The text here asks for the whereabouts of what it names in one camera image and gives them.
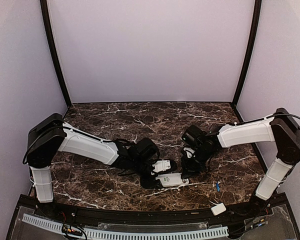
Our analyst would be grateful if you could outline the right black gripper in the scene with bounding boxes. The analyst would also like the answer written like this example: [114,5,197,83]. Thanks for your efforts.
[180,147,214,179]

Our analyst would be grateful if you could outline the white remote control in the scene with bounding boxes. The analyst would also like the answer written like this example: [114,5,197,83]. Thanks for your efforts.
[155,172,190,188]

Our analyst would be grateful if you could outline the white battery cover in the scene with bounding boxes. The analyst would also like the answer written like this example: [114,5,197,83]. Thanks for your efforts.
[210,203,227,216]

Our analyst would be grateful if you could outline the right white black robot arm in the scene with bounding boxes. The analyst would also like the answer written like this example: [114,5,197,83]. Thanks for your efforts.
[181,107,300,217]

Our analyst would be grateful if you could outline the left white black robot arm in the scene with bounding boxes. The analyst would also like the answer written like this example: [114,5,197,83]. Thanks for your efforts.
[22,113,170,218]

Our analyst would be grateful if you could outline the blue battery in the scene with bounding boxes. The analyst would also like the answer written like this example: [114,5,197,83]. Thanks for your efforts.
[215,182,220,192]

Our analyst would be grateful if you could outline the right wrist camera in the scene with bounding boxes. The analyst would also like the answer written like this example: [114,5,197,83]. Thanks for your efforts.
[181,146,195,159]

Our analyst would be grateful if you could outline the white slotted cable duct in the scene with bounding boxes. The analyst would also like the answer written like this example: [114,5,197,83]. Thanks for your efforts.
[21,213,229,240]

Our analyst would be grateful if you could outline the small circuit board with wires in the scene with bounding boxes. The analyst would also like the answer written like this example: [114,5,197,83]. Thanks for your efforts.
[61,224,88,240]

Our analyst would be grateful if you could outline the black front rail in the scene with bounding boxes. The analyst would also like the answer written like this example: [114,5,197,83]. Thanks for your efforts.
[19,193,288,227]

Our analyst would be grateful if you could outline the right black frame post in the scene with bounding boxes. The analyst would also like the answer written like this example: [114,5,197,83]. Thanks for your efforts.
[231,0,262,109]

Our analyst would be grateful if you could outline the black frame post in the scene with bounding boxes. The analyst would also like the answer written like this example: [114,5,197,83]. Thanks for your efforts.
[39,0,72,108]
[231,0,262,109]

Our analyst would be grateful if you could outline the left black frame post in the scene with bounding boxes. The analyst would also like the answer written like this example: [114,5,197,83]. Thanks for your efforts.
[39,0,72,108]

